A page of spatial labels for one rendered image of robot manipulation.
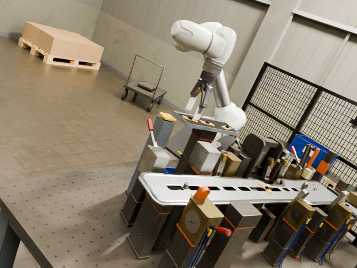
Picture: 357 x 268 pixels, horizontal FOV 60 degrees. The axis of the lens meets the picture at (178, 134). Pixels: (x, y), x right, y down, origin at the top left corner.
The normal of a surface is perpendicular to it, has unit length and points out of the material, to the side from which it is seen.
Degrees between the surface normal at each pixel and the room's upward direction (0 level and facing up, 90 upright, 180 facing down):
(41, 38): 90
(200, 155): 90
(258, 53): 90
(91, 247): 0
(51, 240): 0
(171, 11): 90
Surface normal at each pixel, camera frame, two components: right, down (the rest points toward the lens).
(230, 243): 0.50, 0.47
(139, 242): -0.78, -0.12
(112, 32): -0.57, 0.04
